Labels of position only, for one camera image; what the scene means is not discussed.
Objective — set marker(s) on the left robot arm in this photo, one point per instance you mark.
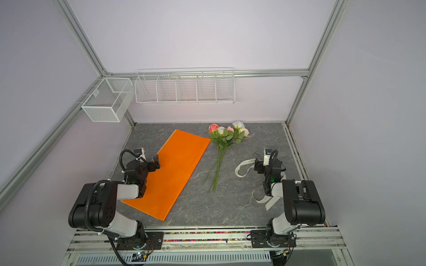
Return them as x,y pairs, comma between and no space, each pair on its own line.
95,207

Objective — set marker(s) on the small white mesh basket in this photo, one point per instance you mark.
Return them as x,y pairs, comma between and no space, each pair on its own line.
109,100

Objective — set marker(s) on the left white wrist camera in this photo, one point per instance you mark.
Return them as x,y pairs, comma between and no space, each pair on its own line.
140,154

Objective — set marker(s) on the orange wrapping paper sheet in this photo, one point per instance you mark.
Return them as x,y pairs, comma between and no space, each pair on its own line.
178,159

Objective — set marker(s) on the cream fake rose stem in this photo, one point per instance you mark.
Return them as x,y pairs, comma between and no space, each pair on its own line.
233,139

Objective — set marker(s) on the white printed ribbon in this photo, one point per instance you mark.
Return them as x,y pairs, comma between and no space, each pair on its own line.
251,187

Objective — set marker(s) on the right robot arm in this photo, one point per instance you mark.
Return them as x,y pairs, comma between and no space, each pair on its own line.
302,205

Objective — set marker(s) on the long white wire basket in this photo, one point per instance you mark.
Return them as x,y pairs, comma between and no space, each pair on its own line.
185,85

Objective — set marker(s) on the aluminium front rail frame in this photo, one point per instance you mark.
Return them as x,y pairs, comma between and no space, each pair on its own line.
226,245

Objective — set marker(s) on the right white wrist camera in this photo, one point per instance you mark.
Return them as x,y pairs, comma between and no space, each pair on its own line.
267,154

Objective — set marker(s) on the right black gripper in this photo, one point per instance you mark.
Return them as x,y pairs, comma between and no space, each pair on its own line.
259,166

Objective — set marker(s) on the pink fake rose stem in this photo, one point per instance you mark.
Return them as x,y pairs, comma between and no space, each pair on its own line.
214,135

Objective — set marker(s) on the white fake rose stem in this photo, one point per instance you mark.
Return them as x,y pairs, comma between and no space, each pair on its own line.
229,139

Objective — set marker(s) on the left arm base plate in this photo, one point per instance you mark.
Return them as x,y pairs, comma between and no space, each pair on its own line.
150,241

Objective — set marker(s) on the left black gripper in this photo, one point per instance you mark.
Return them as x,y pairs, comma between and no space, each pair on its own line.
150,165

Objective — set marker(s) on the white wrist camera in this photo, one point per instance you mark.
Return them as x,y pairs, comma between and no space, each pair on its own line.
267,154
140,154

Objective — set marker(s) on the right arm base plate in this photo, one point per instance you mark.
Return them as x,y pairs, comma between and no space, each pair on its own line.
261,238

